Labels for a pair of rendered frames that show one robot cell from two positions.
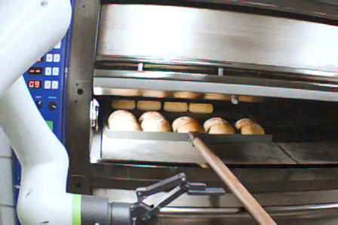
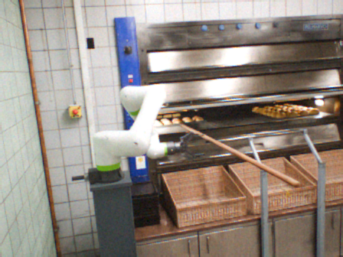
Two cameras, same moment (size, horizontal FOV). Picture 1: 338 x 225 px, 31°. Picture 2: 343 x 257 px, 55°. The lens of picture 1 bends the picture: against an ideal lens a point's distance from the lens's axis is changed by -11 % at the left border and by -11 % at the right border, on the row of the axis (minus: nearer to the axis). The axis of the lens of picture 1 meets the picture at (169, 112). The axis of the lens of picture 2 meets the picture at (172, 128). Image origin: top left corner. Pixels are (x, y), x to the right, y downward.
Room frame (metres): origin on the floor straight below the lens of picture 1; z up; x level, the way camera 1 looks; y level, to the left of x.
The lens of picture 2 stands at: (-0.98, 0.35, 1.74)
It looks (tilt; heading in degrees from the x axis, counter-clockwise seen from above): 11 degrees down; 354
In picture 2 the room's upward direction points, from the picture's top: 4 degrees counter-clockwise
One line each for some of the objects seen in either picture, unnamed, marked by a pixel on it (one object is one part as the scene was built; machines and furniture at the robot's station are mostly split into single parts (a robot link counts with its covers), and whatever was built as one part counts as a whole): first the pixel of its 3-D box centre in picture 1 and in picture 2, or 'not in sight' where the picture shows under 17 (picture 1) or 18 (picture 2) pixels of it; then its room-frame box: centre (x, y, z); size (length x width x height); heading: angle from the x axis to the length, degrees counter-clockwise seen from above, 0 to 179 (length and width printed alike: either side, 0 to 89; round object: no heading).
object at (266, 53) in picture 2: not in sight; (249, 54); (1.83, -0.69, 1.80); 1.79 x 0.11 x 0.19; 95
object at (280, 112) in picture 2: not in sight; (283, 110); (2.32, -1.23, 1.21); 0.61 x 0.48 x 0.06; 5
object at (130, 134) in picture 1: (183, 126); (174, 121); (2.30, -0.05, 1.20); 0.55 x 0.36 x 0.03; 99
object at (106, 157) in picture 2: not in sight; (109, 149); (0.68, 0.49, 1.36); 0.16 x 0.13 x 0.19; 67
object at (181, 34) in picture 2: not in sight; (248, 31); (1.86, -0.69, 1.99); 1.80 x 0.08 x 0.21; 95
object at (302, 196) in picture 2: not in sight; (269, 183); (1.57, -0.73, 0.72); 0.56 x 0.49 x 0.28; 96
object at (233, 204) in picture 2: not in sight; (201, 193); (1.51, -0.13, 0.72); 0.56 x 0.49 x 0.28; 97
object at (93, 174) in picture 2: not in sight; (98, 174); (0.68, 0.56, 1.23); 0.26 x 0.15 x 0.06; 96
